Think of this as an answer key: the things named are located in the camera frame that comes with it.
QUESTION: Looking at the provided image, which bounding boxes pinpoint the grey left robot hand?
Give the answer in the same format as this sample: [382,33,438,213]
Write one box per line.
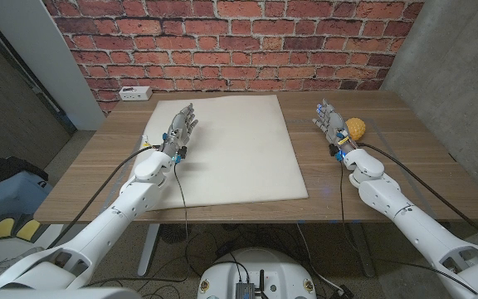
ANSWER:
[159,102,199,157]

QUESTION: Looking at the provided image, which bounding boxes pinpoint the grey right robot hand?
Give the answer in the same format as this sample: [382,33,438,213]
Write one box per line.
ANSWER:
[311,98,359,155]

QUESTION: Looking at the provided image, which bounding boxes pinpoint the white memory foam sheet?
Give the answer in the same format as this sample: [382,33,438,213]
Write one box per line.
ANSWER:
[129,94,310,211]

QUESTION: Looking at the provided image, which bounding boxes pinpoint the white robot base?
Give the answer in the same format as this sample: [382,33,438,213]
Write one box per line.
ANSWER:
[196,248,317,299]

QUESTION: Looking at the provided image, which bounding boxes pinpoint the yellow bumpy toy fruit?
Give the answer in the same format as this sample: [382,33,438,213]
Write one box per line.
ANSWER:
[344,117,367,141]

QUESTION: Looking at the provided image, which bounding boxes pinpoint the yellow black foam pad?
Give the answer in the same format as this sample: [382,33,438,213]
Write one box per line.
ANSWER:
[0,214,18,242]
[14,214,48,244]

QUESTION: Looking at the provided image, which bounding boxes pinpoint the white power strip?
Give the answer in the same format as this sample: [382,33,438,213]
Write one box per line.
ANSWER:
[118,86,154,102]

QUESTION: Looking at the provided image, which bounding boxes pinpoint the black round floor object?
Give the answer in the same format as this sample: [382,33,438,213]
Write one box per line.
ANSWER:
[159,223,193,245]

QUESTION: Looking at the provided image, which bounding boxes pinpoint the red brick printed backdrop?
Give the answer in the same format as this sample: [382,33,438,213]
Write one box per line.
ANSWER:
[41,0,425,115]

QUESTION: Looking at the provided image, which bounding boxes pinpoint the white table leg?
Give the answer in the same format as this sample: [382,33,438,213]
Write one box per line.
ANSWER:
[137,223,161,277]

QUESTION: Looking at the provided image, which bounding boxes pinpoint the grey table leg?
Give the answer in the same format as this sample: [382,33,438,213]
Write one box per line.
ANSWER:
[349,223,377,278]

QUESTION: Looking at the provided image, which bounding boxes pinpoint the white partition panel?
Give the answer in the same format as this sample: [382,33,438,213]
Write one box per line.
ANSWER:
[0,0,107,132]

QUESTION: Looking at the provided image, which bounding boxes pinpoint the white floor platform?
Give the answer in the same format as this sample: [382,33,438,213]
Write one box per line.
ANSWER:
[0,223,66,275]

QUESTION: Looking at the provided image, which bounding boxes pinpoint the grey electronics box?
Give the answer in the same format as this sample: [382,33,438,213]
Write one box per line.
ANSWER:
[235,282,256,299]

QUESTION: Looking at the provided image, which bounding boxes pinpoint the grey white sneaker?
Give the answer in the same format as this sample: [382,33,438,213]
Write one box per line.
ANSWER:
[0,246,46,271]

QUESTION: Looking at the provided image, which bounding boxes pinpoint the white robot chest cover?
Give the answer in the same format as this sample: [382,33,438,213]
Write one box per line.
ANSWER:
[0,287,143,299]

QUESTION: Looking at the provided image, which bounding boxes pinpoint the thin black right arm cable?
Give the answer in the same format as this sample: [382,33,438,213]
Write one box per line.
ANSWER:
[338,159,478,296]

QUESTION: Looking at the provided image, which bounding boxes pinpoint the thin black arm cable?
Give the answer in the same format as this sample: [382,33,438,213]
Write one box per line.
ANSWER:
[338,159,478,296]
[173,160,191,283]

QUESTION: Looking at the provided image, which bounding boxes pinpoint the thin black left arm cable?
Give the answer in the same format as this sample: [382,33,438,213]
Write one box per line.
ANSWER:
[173,160,191,283]

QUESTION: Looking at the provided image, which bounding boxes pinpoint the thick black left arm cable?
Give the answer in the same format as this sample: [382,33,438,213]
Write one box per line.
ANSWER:
[46,144,161,250]

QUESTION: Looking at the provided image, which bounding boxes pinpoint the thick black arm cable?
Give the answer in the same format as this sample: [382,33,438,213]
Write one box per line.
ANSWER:
[355,141,478,252]
[46,144,161,250]

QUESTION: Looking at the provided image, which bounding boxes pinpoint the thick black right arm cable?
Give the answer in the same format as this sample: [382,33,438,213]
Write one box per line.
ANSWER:
[355,141,478,252]

